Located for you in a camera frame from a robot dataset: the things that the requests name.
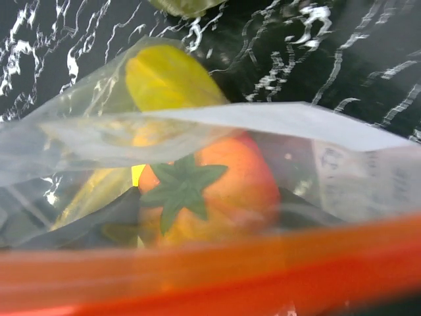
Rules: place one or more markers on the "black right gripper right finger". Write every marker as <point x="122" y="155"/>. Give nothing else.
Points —
<point x="296" y="212"/>

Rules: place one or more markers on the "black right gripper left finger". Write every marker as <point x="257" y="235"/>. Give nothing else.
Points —
<point x="114" y="226"/>

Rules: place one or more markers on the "clear orange-zip fruit bag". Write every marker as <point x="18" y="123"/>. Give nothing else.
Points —
<point x="357" y="172"/>

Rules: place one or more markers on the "yellow fake banana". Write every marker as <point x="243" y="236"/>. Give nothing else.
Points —
<point x="101" y="188"/>

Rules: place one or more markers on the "orange fake persimmon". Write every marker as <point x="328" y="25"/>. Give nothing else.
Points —
<point x="223" y="191"/>

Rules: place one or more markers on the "yellow fake starfruit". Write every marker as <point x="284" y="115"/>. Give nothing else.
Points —
<point x="166" y="77"/>

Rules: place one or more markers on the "olive green plastic bin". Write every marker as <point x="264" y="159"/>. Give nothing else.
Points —
<point x="185" y="8"/>

